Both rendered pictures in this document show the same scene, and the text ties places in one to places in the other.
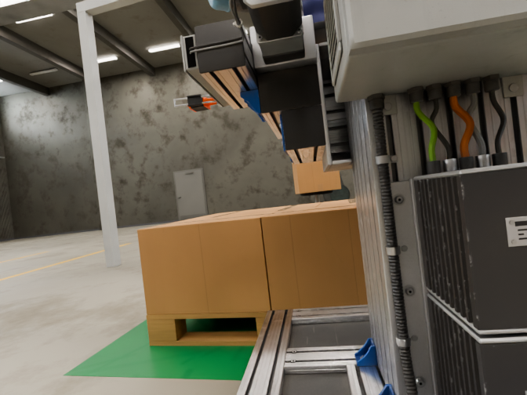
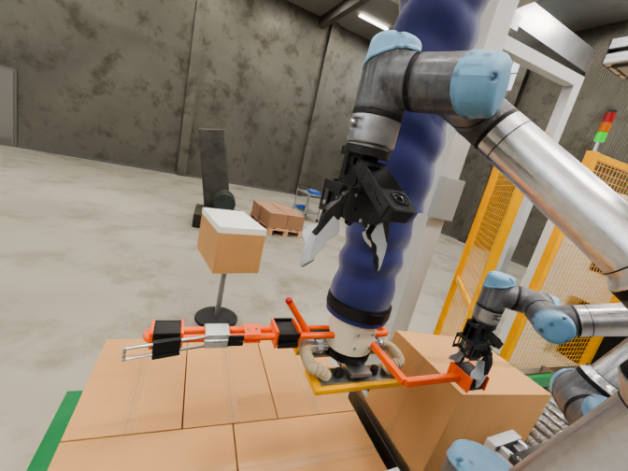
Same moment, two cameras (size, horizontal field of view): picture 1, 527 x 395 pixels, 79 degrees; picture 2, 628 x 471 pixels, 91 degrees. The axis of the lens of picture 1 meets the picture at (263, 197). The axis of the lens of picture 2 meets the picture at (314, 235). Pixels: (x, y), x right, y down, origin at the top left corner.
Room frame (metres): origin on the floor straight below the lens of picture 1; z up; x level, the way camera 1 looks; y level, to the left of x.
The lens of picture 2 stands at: (0.78, 0.44, 1.69)
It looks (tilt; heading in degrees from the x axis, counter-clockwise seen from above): 14 degrees down; 323
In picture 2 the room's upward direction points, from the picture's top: 13 degrees clockwise
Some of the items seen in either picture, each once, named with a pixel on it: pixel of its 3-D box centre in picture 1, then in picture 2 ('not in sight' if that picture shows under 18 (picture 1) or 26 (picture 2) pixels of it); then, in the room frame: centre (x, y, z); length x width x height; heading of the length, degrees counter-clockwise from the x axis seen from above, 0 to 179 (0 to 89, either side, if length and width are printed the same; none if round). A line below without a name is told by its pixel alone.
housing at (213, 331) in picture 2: not in sight; (216, 335); (1.56, 0.13, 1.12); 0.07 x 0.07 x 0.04; 78
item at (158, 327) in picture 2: (199, 104); (166, 333); (1.59, 0.26, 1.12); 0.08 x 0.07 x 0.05; 78
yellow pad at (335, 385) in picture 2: not in sight; (356, 374); (1.37, -0.30, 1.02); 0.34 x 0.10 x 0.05; 78
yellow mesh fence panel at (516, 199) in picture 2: not in sight; (465, 284); (1.83, -1.82, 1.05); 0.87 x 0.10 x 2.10; 128
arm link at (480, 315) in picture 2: not in sight; (487, 315); (1.15, -0.54, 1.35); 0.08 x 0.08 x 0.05
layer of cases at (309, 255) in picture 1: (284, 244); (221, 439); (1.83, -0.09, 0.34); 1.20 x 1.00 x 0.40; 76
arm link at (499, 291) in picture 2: not in sight; (496, 292); (1.15, -0.54, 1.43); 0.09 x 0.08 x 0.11; 36
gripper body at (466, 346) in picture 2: not in sight; (476, 337); (1.15, -0.53, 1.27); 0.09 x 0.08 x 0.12; 78
